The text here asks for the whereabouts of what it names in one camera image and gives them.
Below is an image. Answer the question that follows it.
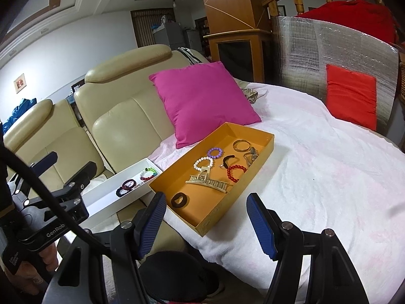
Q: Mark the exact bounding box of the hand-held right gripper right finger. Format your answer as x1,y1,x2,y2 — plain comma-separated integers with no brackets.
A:
246,193,369,304

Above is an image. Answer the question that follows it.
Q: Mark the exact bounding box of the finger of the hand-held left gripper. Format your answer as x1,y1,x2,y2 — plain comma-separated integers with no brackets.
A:
27,161,97,206
13,151,58,186

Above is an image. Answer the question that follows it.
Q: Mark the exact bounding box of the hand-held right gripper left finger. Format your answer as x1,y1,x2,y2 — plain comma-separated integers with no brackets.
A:
44,192,167,304

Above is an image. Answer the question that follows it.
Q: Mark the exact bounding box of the orange cardboard box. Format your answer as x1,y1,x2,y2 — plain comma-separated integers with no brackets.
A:
149,121,275,237

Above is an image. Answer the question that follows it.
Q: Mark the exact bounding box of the silver bangle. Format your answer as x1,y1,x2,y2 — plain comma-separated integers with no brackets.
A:
244,147,260,166

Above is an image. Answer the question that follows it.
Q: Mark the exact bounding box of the person's left hand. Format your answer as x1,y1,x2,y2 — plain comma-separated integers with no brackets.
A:
5,242,60,296

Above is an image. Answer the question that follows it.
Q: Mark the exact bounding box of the white box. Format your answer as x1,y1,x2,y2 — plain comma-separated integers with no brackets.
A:
80,157,163,214

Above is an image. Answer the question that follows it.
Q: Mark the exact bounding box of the blue cloth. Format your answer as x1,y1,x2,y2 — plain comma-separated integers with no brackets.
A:
5,98,37,134

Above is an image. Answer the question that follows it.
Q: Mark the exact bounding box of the gold hair claw clip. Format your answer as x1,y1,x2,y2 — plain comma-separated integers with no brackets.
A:
185,165,230,194

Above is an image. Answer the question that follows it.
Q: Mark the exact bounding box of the pale pink embossed blanket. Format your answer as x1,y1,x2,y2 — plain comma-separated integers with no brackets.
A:
149,82,405,304

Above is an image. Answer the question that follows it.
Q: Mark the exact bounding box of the beige leather sofa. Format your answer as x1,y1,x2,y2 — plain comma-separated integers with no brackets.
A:
0,44,212,304

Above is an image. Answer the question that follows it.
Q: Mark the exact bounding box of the gold bangle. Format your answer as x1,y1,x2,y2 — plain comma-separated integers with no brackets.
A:
233,139,251,153

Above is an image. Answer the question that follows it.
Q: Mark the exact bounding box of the crumpled silver beige cloth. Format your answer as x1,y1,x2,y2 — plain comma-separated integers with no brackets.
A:
242,88,268,104

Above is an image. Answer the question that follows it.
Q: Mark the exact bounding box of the magenta cushion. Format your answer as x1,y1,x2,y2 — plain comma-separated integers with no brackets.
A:
149,61,262,149

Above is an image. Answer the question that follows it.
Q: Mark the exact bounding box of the red cushion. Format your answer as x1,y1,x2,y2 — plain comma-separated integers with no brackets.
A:
325,64,378,130

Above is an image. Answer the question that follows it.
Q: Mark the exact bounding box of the striped cloth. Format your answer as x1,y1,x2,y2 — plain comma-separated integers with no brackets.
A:
177,47,209,65

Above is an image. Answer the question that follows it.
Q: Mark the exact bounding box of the grey refrigerator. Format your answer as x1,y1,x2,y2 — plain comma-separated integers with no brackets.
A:
153,22,203,51

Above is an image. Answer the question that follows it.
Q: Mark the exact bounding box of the silver insulation sheet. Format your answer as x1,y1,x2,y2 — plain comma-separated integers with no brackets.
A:
270,15,400,137

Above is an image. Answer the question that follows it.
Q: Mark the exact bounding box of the wooden cabinet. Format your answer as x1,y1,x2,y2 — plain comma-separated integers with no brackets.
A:
198,0,273,83

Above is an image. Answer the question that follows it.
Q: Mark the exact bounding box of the red cloth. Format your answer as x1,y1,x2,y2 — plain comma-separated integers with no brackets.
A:
294,0,401,43

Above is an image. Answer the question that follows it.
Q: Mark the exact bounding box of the black cable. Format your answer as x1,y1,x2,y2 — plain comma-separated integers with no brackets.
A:
0,142,140,260

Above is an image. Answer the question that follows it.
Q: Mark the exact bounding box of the brown hair tie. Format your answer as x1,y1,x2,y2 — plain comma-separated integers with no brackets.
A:
171,193,188,210

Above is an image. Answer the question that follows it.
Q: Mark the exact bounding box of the multicolour bead bracelet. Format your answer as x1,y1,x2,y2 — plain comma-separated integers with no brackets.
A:
140,166,158,181

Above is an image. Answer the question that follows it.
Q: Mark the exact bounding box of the red bead bracelet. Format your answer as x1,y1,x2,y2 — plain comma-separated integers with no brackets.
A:
227,165,247,183

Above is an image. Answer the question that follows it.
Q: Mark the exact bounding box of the white bead bracelet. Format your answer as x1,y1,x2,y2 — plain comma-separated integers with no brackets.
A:
193,157,214,172

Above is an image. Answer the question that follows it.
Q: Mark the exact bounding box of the framed wall picture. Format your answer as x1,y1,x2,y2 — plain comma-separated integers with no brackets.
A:
13,73,26,94

